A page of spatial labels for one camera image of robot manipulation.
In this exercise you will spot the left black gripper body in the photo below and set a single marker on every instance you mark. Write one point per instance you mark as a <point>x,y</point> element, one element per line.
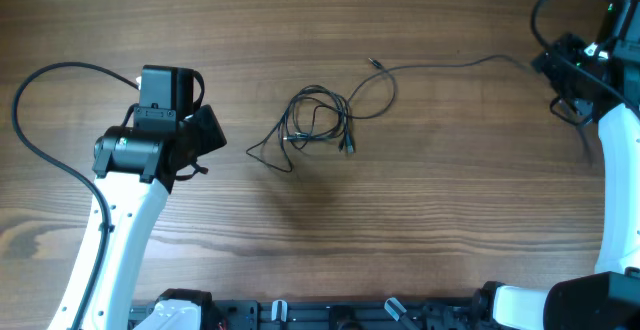
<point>204,131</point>

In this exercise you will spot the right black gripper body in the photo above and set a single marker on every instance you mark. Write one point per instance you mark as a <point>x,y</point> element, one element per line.
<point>567,80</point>

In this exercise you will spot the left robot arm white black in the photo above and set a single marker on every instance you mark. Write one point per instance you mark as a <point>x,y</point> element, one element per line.
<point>136,167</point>

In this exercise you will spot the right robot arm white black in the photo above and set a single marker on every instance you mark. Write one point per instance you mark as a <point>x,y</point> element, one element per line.
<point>608,298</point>

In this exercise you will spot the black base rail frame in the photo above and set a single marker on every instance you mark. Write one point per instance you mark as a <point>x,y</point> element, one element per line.
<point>431,314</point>

